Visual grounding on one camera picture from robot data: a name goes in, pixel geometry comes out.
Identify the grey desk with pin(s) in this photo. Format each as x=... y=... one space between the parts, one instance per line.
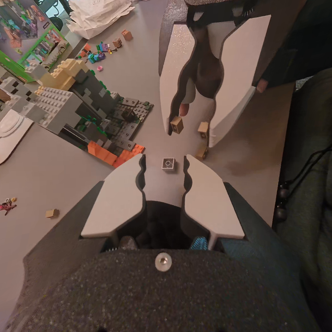
x=64 y=186

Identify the person's right forearm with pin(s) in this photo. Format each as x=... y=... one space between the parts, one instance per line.
x=285 y=39

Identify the person's green sweatshirt torso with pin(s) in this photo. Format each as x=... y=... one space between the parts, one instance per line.
x=311 y=233

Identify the green toy set box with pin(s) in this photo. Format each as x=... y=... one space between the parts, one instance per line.
x=26 y=31

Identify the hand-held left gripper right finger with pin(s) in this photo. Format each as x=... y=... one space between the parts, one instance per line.
x=212 y=202

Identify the pale toy brick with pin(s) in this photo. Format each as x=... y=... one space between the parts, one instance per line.
x=168 y=164

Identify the white paper bag pile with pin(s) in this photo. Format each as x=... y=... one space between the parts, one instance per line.
x=98 y=15

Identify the pink toy flower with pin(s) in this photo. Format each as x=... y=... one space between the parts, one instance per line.
x=99 y=68

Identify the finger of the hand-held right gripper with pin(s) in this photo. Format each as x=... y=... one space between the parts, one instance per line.
x=176 y=57
x=238 y=77

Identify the heap of colourful toy pieces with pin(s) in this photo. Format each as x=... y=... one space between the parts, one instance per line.
x=97 y=53

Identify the toy brick building model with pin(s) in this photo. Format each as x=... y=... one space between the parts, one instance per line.
x=64 y=103

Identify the light brown toy cube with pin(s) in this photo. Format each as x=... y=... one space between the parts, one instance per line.
x=127 y=35

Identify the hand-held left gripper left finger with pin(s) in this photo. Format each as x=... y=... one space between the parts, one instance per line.
x=114 y=202

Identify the person's right hand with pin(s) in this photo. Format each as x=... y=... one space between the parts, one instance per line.
x=208 y=77

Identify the white rounded board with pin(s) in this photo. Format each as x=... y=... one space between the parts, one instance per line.
x=13 y=134

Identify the dark brown toy cube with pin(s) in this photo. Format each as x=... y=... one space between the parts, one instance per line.
x=117 y=43

